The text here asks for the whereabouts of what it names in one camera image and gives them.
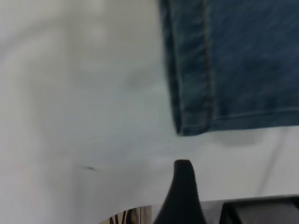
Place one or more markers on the dark grey block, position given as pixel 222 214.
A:
pixel 264 213

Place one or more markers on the blue denim jeans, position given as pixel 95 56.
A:
pixel 245 58

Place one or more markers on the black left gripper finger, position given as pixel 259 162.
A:
pixel 182 200

